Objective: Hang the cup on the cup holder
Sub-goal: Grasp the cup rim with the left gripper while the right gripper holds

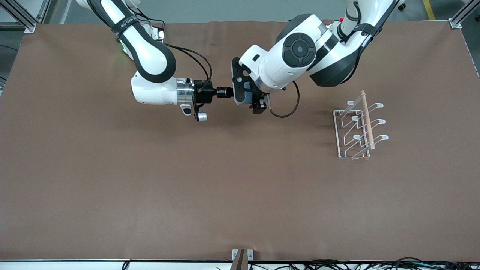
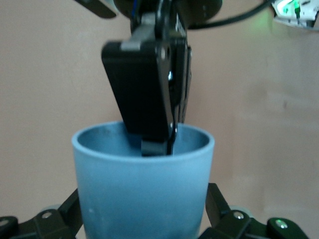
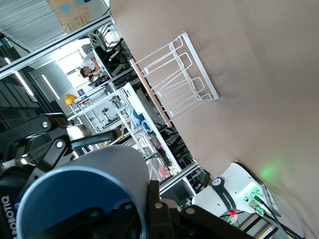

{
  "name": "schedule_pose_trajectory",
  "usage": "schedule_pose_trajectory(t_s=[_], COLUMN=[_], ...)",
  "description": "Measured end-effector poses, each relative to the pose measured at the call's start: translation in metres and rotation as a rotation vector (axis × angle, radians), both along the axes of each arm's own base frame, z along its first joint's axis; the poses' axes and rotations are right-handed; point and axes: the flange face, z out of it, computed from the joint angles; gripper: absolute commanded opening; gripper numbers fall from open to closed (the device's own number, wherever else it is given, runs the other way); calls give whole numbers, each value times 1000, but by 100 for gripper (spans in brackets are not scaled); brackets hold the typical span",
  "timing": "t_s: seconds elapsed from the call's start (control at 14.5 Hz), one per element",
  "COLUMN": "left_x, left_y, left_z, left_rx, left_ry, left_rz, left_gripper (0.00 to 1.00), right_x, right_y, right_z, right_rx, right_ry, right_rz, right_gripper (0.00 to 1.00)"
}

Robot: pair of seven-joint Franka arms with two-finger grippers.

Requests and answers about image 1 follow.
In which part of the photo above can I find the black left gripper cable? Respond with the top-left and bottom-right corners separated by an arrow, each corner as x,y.
267,80 -> 300,119

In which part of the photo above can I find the white wire cup rack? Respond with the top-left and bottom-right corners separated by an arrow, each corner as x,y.
333,90 -> 389,161

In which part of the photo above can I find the metal bracket with brown post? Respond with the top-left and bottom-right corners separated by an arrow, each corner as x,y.
231,249 -> 254,270

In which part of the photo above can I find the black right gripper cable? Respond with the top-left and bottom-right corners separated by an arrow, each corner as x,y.
164,43 -> 213,93

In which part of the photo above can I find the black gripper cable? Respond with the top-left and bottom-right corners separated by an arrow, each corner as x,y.
267,80 -> 300,119
164,43 -> 213,93

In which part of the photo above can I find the brown table cover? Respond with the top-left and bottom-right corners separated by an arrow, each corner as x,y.
0,19 -> 480,262

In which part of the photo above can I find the aluminium frame rail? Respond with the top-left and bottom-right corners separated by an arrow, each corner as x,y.
0,0 -> 51,33
449,0 -> 480,30

